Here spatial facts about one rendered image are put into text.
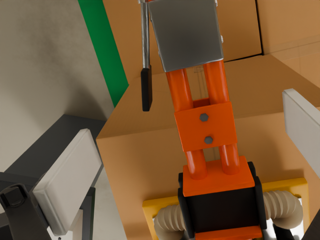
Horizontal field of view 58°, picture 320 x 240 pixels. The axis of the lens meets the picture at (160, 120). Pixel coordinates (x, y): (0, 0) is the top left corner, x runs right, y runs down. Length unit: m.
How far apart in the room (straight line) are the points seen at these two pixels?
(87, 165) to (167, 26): 0.16
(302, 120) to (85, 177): 0.13
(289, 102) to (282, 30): 0.70
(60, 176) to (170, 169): 0.37
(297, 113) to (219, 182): 0.19
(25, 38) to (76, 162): 1.42
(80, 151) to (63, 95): 1.40
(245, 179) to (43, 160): 0.98
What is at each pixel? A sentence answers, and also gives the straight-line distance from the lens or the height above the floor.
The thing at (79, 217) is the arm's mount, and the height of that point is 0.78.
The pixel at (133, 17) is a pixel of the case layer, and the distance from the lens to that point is 0.85.
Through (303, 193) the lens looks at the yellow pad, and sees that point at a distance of 0.56.
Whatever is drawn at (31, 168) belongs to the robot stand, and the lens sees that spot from 1.18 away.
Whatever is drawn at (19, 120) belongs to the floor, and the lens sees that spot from 1.75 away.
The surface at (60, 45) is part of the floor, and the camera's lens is 1.52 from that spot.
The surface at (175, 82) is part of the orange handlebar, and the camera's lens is 0.31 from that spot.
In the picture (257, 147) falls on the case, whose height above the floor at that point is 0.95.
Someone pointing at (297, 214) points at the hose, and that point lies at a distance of 0.50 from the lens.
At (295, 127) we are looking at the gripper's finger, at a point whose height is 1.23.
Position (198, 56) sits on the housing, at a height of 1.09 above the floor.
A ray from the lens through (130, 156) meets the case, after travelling 0.51.
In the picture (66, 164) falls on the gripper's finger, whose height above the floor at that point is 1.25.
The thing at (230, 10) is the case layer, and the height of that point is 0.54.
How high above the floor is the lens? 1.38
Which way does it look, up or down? 66 degrees down
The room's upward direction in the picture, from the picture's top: 168 degrees counter-clockwise
